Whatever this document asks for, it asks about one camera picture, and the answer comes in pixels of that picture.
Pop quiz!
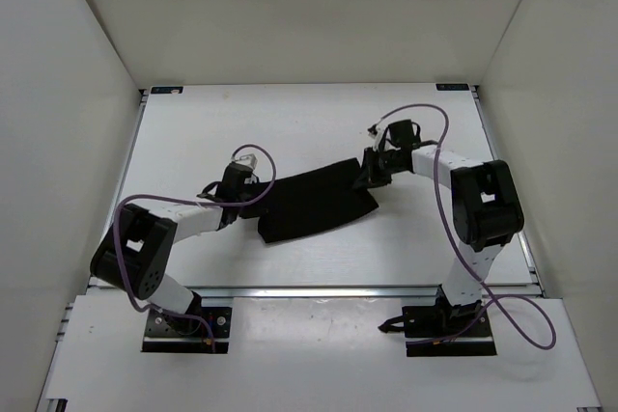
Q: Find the black skirt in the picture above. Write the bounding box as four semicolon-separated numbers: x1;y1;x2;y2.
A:
239;158;379;243

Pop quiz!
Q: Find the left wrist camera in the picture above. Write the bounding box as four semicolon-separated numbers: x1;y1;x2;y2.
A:
232;153;258;173

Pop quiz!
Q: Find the left blue corner label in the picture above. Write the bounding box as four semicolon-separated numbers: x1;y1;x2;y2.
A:
150;86;183;95

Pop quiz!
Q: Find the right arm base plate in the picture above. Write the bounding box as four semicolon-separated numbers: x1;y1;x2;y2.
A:
402;306;497;358

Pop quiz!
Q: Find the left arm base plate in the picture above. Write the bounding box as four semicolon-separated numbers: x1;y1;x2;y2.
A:
141;306;233;354

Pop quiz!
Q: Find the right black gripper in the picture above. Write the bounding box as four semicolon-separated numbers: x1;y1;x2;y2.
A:
352;147;405;191

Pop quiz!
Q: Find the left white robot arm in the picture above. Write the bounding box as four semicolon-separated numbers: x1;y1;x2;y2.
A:
90;156;275;340

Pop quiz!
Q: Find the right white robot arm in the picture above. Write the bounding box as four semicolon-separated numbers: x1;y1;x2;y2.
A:
353;120;524;343

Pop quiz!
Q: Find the right blue corner label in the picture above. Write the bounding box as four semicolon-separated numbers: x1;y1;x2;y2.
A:
435;83;470;92

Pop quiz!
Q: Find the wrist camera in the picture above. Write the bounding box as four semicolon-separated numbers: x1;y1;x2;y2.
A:
232;153;258;173
368;124;386;151

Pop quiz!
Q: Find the blue corner label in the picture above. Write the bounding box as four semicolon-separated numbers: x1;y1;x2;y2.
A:
435;83;470;92
150;86;183;95

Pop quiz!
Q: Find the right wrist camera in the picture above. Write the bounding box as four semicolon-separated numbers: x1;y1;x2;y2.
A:
368;124;386;151

